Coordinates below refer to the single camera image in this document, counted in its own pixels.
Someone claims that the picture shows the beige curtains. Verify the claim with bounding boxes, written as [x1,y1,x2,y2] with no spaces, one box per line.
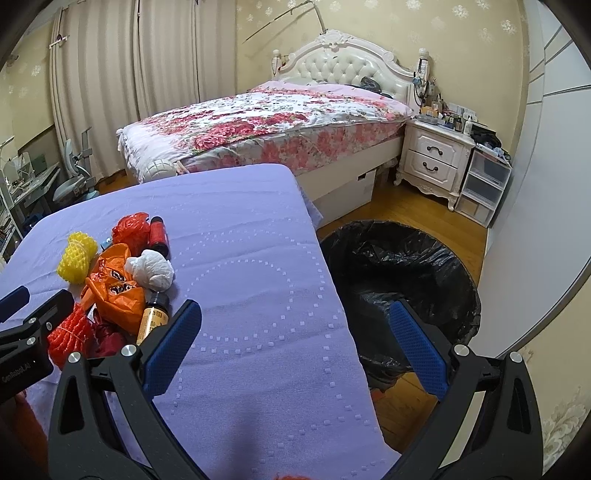
[48,0,236,179]

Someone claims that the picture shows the black trash bin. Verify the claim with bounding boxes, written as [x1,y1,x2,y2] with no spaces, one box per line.
[321,220,481,391]

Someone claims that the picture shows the white nightstand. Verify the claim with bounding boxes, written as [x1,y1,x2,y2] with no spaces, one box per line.
[394,119,475,211]

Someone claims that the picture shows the cluttered desk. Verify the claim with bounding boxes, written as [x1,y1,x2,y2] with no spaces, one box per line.
[1,152,61,268]

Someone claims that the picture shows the white crumpled tissue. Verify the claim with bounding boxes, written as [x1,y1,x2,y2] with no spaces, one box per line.
[124,249,174,292]

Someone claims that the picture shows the white plastic drawer unit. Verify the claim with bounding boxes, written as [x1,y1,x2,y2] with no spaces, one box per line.
[456,144,512,228]

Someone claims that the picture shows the red bottle black cap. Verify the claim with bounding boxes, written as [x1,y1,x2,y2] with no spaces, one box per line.
[148,216,169,259]

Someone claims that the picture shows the yellow foam fruit net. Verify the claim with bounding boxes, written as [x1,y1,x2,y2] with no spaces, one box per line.
[56,232,98,285]

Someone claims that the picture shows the purple table cloth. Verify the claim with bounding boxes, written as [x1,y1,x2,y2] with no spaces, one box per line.
[0,163,402,480]

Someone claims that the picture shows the brown glass bottle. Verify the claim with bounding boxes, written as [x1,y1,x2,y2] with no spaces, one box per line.
[136,291,170,345]

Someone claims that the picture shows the red foam fruit net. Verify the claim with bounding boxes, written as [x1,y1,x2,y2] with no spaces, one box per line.
[47,303,95,370]

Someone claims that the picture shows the white sliding wardrobe door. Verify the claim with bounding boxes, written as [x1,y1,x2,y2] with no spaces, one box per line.
[470,1,590,356]

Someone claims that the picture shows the white under-bed box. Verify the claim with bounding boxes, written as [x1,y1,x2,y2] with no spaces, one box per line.
[314,170,376,227]

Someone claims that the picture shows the grey office chair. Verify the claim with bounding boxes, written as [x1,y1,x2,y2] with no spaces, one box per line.
[53,127,99,207]

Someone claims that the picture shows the orange snack bag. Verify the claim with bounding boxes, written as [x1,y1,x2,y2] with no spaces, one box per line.
[81,243,145,336]

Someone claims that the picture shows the floral pink bedspread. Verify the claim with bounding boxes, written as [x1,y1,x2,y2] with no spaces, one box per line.
[116,81,413,183]

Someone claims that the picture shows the bed with white headboard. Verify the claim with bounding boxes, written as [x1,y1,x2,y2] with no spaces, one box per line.
[117,29,432,218]

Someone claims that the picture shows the red plastic bag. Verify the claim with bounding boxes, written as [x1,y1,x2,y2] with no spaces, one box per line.
[111,212,150,257]

